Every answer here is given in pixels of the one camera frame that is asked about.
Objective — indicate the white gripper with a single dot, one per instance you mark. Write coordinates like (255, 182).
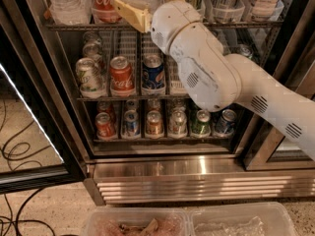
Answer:
(172, 23)

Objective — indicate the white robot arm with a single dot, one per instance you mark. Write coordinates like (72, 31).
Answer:
(215, 80)

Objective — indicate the red Coca-Cola bottle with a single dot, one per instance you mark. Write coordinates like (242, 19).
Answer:
(104, 12)

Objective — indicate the clear water bottle left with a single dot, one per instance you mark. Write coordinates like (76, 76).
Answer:
(71, 12)

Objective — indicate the glass fridge door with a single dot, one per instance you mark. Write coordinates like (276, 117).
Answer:
(34, 150)

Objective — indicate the silver striped tall can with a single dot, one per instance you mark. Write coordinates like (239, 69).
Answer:
(227, 11)

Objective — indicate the blue Pepsi can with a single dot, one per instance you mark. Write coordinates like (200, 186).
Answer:
(153, 80)

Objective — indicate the silver can behind left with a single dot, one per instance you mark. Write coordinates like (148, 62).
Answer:
(93, 47)

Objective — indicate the red Coca-Cola can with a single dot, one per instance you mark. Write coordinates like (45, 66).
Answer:
(122, 76)

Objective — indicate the white green soda can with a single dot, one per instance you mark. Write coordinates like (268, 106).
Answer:
(90, 79)

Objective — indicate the small silver can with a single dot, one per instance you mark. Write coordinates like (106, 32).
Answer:
(178, 124)

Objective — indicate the small orange can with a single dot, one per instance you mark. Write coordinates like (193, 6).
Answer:
(154, 126)

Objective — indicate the small red can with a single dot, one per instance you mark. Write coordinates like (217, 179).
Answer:
(105, 127)

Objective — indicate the small green can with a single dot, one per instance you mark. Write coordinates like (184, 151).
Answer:
(200, 126)

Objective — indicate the small dark blue can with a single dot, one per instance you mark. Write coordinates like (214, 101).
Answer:
(226, 122)

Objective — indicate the left clear plastic bin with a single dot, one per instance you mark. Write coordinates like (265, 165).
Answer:
(136, 221)

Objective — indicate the clear plastic bin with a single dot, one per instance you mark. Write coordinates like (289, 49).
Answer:
(254, 219)
(136, 221)

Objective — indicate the right clear plastic bin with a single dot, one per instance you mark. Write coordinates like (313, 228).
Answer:
(254, 219)

